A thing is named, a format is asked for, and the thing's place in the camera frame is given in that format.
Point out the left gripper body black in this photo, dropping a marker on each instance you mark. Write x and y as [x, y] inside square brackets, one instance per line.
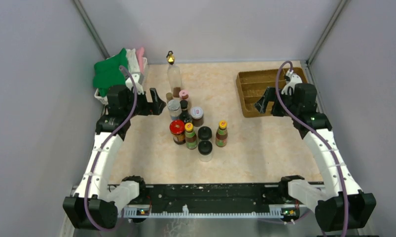
[144, 107]

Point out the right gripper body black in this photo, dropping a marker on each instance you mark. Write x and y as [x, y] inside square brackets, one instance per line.
[288, 99]

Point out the silver lid salt jar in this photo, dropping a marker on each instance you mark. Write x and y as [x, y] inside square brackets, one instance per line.
[174, 108]

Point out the woven wicker divided tray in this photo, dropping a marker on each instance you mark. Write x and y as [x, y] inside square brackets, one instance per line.
[251, 86]

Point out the tall glass oil bottle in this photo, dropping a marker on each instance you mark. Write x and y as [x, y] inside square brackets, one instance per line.
[174, 75]

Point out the yellow cap chili sauce bottle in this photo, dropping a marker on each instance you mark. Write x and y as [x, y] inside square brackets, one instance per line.
[190, 136]

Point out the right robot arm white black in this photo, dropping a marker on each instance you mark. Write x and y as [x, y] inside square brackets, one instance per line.
[343, 205]

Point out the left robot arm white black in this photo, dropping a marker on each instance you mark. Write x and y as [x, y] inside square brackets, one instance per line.
[93, 206]

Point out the yellow label pepper shaker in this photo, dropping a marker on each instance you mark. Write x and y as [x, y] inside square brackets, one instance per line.
[169, 97]

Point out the pink lid spice jar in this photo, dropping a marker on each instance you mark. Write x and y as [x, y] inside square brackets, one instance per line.
[184, 95]

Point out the black cap soy bottle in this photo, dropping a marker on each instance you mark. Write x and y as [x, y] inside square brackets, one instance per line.
[184, 116]

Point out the red lid sauce jar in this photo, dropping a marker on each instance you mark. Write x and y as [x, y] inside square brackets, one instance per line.
[177, 129]

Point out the green cloth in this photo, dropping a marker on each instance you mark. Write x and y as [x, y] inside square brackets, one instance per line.
[108, 74]

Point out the white lid sauce jar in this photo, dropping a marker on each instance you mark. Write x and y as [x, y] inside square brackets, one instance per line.
[197, 116]

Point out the pink cloth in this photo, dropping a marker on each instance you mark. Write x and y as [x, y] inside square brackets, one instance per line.
[140, 58]

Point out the black lid clear jar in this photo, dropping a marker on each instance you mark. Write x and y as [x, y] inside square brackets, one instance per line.
[205, 133]
[205, 149]

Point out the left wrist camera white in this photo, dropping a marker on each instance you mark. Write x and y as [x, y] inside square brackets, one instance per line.
[138, 79]

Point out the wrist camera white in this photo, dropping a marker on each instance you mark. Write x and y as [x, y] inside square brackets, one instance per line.
[138, 79]
[292, 79]

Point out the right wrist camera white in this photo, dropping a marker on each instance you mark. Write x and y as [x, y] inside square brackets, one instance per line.
[292, 79]

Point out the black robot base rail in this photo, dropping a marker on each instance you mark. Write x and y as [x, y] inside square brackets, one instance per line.
[219, 201]

